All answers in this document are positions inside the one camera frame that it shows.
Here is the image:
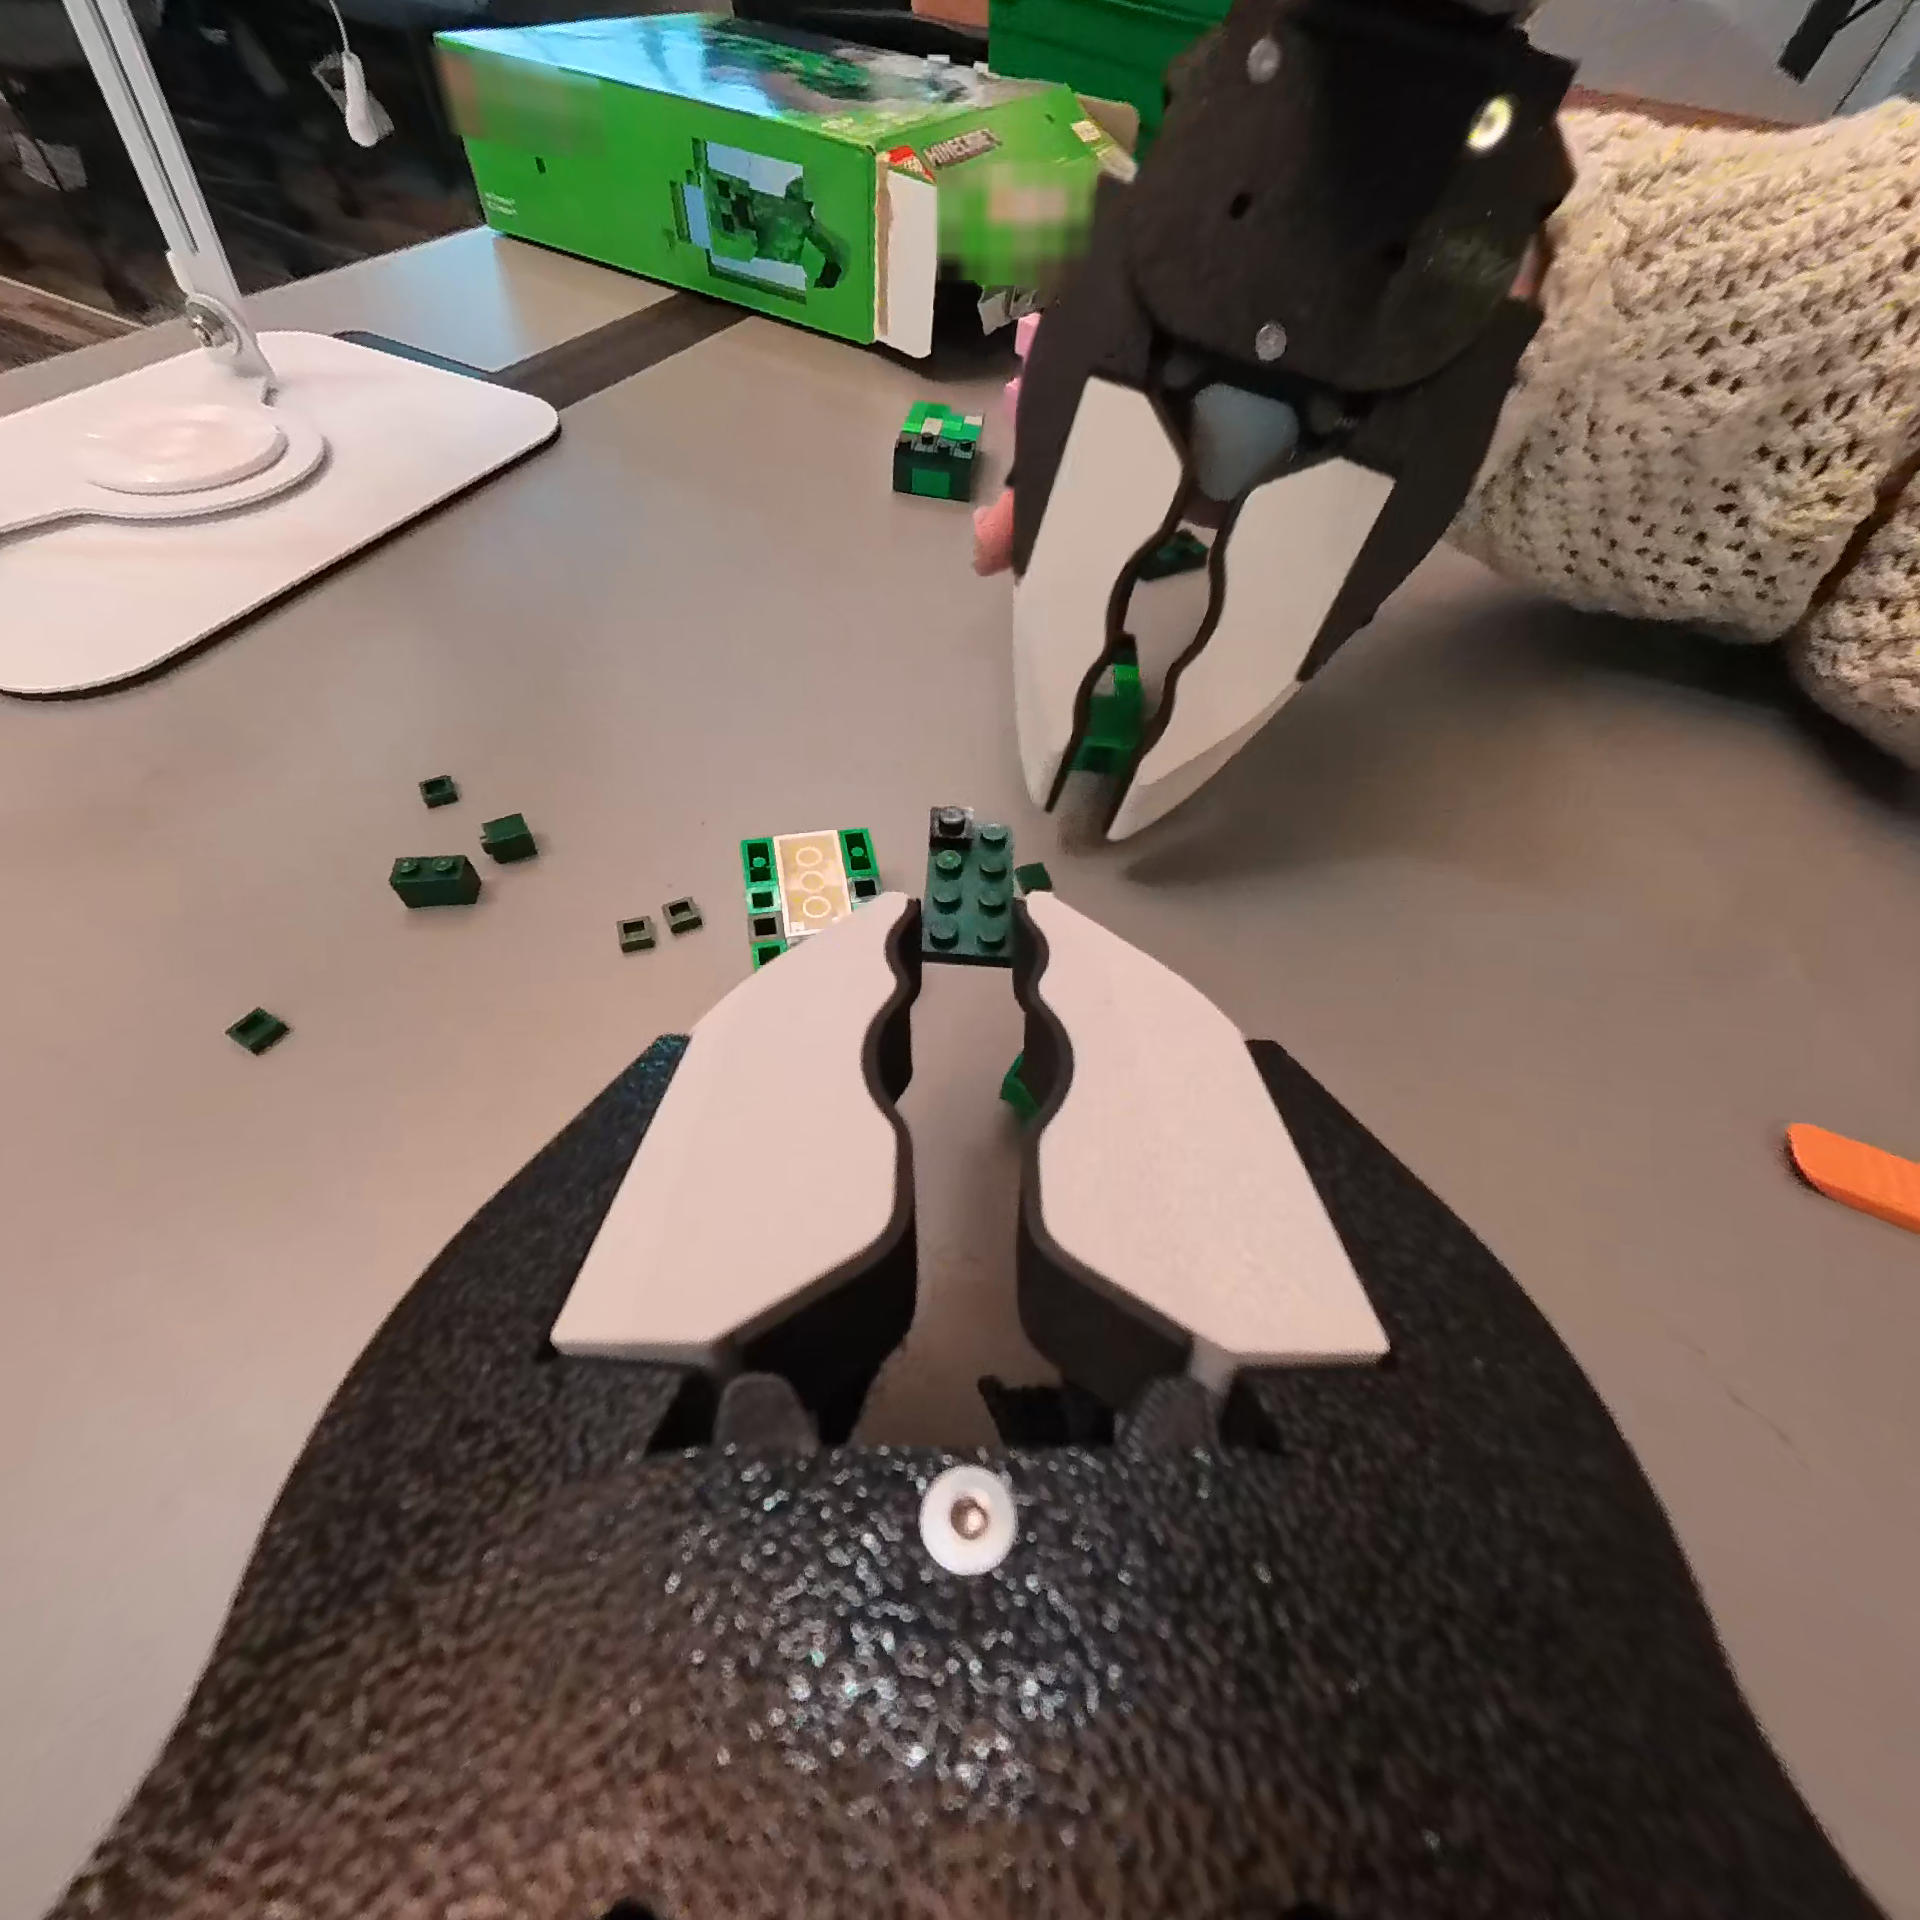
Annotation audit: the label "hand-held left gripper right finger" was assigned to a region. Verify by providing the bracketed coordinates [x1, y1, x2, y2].
[1019, 894, 1392, 1447]

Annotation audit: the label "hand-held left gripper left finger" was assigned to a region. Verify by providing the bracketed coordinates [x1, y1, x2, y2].
[548, 893, 922, 1447]

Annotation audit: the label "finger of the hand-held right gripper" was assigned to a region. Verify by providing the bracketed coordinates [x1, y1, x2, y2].
[1099, 470, 1395, 847]
[1009, 374, 1202, 817]

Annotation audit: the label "dark green lego assembly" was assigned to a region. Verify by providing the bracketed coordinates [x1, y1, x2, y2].
[919, 817, 1039, 969]

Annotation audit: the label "person's right forearm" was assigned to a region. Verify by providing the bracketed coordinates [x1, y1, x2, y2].
[1447, 106, 1920, 648]

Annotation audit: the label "dark green lego cube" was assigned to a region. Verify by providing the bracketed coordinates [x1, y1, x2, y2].
[892, 399, 993, 506]

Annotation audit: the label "green lego block dark studs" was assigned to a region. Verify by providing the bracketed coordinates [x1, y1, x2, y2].
[1068, 662, 1150, 783]

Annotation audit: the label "scattered small dark lego pieces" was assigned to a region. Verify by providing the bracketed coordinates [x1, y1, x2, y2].
[225, 773, 707, 1059]

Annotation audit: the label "green cardboard lego box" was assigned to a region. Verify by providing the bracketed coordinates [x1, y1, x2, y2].
[435, 11, 1143, 362]

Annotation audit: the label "green plastic storage bin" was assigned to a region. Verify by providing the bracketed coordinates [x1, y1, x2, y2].
[988, 0, 1240, 79]

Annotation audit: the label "orange brick separator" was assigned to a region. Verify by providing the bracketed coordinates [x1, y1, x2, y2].
[1786, 1123, 1920, 1235]

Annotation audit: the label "white book stand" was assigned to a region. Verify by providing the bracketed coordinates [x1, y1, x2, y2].
[0, 0, 564, 701]

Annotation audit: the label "white hanging cord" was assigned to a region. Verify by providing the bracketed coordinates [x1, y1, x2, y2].
[323, 0, 395, 150]

